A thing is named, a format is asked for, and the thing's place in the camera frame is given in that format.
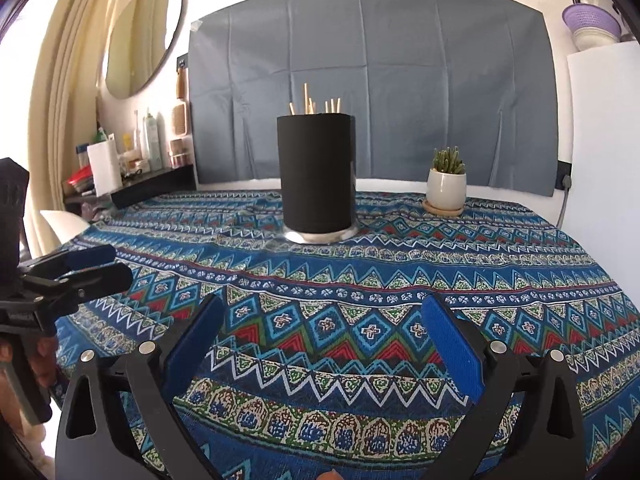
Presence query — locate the white chair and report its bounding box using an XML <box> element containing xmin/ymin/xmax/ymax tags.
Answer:
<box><xmin>40</xmin><ymin>209</ymin><xmax>86</xmax><ymax>246</ymax></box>

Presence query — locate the tall grey spray bottle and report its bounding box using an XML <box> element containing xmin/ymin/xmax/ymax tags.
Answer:
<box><xmin>142</xmin><ymin>110</ymin><xmax>163</xmax><ymax>171</ymax></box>

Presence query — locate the round wall mirror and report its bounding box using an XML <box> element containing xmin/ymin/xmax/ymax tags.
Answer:
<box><xmin>102</xmin><ymin>0</ymin><xmax>183</xmax><ymax>100</ymax></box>

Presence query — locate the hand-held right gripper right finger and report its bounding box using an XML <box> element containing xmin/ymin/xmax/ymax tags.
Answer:
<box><xmin>421</xmin><ymin>294</ymin><xmax>583</xmax><ymax>453</ymax></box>

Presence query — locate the person's left hand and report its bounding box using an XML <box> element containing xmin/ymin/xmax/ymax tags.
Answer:
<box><xmin>27</xmin><ymin>336</ymin><xmax>62</xmax><ymax>388</ymax></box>

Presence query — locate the blue patterned tablecloth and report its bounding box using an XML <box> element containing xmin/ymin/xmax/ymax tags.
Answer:
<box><xmin>50</xmin><ymin>190</ymin><xmax>640</xmax><ymax>480</ymax></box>

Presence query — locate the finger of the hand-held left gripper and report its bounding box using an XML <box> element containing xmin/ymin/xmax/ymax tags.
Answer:
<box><xmin>20</xmin><ymin>264</ymin><xmax>133</xmax><ymax>321</ymax></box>
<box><xmin>22</xmin><ymin>245</ymin><xmax>117</xmax><ymax>281</ymax></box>

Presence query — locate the wooden wall box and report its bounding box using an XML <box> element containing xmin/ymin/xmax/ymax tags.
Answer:
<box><xmin>170</xmin><ymin>102</ymin><xmax>190</xmax><ymax>136</ymax></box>

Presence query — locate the black cylindrical utensil holder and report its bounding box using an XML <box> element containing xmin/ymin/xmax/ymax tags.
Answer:
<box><xmin>276</xmin><ymin>112</ymin><xmax>358</xmax><ymax>245</ymax></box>

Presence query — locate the succulent in white pot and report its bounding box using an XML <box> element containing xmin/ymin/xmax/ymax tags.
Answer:
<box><xmin>427</xmin><ymin>146</ymin><xmax>467</xmax><ymax>208</ymax></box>

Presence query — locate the white bowl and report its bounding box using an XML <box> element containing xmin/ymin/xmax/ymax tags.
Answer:
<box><xmin>572</xmin><ymin>27</ymin><xmax>618</xmax><ymax>51</ymax></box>

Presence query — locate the white refrigerator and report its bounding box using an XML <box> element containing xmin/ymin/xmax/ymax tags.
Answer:
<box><xmin>557</xmin><ymin>42</ymin><xmax>640</xmax><ymax>281</ymax></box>

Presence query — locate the black side shelf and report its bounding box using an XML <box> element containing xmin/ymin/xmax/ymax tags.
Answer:
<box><xmin>64</xmin><ymin>164</ymin><xmax>197</xmax><ymax>211</ymax></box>

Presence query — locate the white paper towel roll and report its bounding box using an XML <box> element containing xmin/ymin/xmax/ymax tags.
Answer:
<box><xmin>87</xmin><ymin>140</ymin><xmax>123</xmax><ymax>196</ymax></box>

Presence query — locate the set of wooden chopsticks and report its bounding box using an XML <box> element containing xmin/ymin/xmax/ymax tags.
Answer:
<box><xmin>287</xmin><ymin>82</ymin><xmax>343</xmax><ymax>116</ymax></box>

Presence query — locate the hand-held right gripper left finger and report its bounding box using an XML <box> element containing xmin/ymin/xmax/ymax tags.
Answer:
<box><xmin>57</xmin><ymin>294</ymin><xmax>227</xmax><ymax>453</ymax></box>

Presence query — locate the cream curtain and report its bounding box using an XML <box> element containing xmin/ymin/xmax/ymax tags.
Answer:
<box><xmin>25</xmin><ymin>0</ymin><xmax>116</xmax><ymax>241</ymax></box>

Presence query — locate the purple colander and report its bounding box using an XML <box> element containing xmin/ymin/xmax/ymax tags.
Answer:
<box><xmin>562</xmin><ymin>2</ymin><xmax>623</xmax><ymax>36</ymax></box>

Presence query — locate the grey cloth backdrop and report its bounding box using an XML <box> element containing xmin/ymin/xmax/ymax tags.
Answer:
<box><xmin>186</xmin><ymin>0</ymin><xmax>560</xmax><ymax>198</ymax></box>

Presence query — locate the round wooden coaster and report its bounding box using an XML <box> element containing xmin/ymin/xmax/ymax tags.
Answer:
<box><xmin>422</xmin><ymin>199</ymin><xmax>463</xmax><ymax>217</ymax></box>

